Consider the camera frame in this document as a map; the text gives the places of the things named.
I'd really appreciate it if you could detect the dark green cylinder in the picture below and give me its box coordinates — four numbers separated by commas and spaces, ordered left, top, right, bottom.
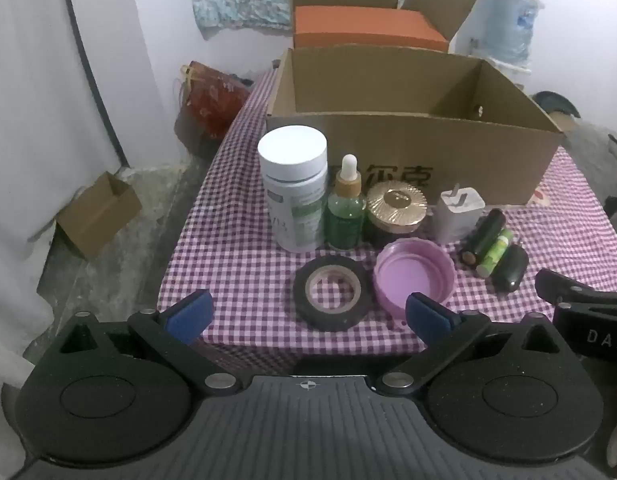
461, 208, 507, 267

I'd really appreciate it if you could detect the white supplement bottle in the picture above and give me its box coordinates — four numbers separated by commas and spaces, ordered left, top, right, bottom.
257, 126, 329, 253

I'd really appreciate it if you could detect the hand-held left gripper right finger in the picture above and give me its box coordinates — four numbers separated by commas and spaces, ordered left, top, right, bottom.
376, 292, 573, 396

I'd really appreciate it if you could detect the gold lid cosmetic jar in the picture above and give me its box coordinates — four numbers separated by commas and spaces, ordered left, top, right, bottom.
363, 181, 428, 248

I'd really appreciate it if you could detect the black cylinder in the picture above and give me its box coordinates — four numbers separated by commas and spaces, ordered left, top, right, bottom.
491, 244, 529, 293

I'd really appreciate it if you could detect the large cardboard box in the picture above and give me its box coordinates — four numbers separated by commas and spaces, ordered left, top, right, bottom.
265, 45, 565, 206

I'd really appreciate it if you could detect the light green lip balm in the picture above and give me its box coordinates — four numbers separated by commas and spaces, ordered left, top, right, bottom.
477, 229, 514, 277

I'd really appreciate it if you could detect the small cardboard box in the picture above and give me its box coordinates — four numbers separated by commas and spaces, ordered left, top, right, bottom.
56, 171, 143, 261

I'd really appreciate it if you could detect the green dropper bottle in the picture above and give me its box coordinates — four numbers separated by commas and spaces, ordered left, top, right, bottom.
327, 155, 367, 250

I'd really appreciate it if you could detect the white curtain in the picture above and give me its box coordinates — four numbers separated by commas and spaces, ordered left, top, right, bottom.
0, 0, 132, 411

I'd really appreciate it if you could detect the purple plastic lid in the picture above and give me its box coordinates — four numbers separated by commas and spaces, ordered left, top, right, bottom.
373, 238, 457, 318

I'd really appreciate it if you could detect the orange box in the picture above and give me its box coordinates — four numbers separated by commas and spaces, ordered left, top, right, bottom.
293, 5, 449, 53

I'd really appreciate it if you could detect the black tape roll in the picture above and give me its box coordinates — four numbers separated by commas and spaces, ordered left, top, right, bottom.
292, 256, 377, 332

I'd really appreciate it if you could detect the blue water jug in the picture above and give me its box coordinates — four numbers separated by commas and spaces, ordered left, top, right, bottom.
471, 0, 539, 66

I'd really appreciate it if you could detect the dark round object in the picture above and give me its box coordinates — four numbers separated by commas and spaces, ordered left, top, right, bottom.
533, 91, 580, 119

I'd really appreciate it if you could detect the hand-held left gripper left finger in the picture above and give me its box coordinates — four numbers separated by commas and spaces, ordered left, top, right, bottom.
53, 289, 244, 396

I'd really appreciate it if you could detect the white charger plug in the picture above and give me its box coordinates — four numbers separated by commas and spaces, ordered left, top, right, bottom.
433, 183, 486, 245

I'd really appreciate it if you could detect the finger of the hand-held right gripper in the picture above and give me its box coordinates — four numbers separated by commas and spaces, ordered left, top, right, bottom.
535, 269, 617, 306

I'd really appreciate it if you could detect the red plastic bag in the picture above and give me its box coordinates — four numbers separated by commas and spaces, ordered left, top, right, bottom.
176, 60, 254, 141

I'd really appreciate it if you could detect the purple checkered tablecloth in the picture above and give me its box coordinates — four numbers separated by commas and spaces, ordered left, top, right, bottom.
158, 67, 617, 361

